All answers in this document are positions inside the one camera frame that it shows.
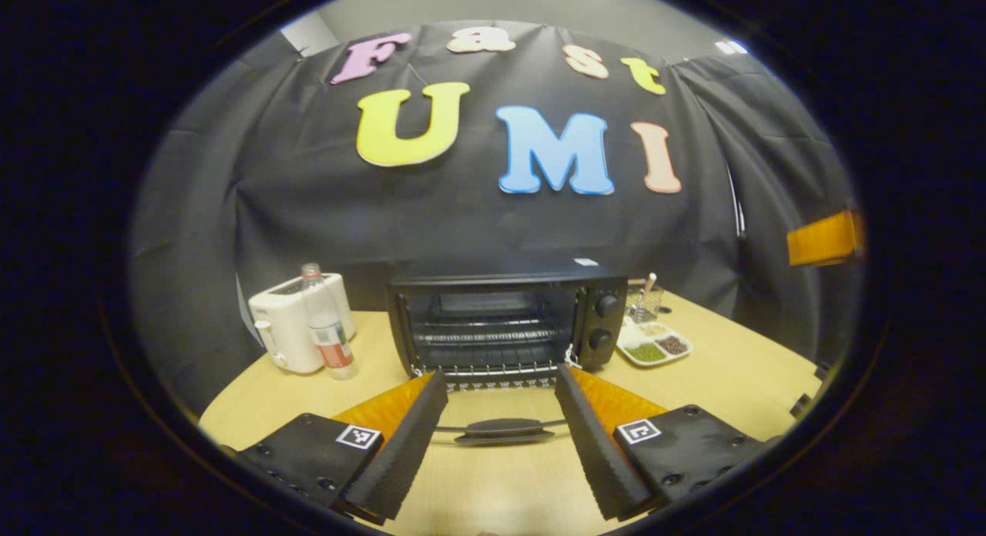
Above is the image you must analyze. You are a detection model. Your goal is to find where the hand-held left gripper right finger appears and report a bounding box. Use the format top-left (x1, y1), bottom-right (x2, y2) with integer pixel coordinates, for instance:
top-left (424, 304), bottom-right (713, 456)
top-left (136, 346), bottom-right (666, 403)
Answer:
top-left (555, 365), bottom-right (771, 523)

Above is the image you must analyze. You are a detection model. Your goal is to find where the black backdrop cloth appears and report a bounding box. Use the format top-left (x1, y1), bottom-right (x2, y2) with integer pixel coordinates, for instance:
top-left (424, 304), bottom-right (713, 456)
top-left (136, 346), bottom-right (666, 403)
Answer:
top-left (127, 20), bottom-right (860, 414)

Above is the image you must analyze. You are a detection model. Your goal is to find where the white divided plate of beans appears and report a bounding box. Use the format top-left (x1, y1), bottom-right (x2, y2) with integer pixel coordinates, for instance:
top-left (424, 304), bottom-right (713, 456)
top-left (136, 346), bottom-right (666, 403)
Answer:
top-left (616, 320), bottom-right (693, 367)

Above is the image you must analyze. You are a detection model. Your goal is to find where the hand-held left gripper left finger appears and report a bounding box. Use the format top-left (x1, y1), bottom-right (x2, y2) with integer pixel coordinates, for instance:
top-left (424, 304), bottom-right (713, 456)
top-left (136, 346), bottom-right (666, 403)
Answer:
top-left (235, 370), bottom-right (450, 523)

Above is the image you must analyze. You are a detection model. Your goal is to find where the clear plastic bottle red label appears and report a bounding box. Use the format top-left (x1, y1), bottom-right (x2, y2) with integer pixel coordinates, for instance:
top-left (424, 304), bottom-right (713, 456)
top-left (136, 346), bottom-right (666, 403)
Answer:
top-left (300, 263), bottom-right (359, 380)

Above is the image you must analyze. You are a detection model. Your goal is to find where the white toaster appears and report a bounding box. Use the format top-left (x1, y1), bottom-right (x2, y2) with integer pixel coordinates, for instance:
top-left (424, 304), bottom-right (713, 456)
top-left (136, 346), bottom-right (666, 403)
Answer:
top-left (248, 273), bottom-right (357, 375)

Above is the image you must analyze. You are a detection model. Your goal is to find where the clear utensil holder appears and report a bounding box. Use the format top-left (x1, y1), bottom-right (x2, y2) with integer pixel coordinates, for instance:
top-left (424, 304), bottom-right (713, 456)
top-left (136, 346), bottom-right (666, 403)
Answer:
top-left (628, 273), bottom-right (665, 323)

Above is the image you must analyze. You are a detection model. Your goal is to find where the black electric oven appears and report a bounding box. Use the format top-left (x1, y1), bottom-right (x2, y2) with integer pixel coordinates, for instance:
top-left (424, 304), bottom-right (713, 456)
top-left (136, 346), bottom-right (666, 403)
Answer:
top-left (387, 270), bottom-right (629, 447)

